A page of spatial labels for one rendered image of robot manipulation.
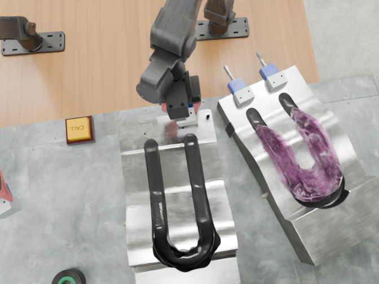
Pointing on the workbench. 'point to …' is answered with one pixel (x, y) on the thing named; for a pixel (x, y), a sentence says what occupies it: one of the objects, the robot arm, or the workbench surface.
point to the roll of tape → (75, 274)
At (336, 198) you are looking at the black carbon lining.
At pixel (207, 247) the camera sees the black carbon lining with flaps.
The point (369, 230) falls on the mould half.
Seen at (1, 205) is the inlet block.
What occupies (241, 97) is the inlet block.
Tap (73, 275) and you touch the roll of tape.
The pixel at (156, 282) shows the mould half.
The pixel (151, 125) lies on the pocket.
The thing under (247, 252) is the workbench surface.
